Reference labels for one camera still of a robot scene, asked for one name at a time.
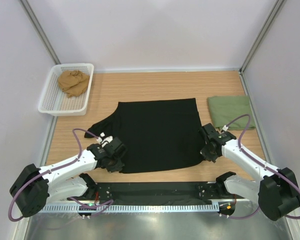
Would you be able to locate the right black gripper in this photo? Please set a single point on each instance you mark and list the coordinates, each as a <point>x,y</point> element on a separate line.
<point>206,156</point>

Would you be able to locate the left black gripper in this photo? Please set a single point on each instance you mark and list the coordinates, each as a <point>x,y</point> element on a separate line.
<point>117,167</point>

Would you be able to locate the green tank top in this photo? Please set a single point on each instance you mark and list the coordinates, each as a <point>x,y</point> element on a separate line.
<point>224,109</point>

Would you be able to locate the black tank top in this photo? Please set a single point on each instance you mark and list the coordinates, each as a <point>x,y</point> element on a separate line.
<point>159,135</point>

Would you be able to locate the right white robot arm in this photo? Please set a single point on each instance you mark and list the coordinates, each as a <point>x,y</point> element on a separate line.
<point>274,190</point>

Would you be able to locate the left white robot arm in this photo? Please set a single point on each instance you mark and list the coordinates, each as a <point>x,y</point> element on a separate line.
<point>37,186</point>

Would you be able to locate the white plastic basket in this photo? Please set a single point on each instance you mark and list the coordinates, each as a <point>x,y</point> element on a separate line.
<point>55,102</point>

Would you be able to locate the orange garment in basket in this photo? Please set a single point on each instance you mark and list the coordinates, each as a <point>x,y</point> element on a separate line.
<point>73,83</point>

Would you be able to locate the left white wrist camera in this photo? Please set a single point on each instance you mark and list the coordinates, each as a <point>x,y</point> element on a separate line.
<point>103,139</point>

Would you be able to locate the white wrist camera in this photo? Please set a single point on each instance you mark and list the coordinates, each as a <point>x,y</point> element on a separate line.
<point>103,139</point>
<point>224,128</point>

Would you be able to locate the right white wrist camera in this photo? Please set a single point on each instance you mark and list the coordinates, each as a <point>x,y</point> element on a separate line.
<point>224,128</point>

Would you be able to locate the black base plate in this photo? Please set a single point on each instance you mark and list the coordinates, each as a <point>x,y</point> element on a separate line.
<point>147,192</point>

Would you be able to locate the slotted grey cable duct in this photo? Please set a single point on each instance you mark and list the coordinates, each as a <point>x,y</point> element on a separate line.
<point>72,207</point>

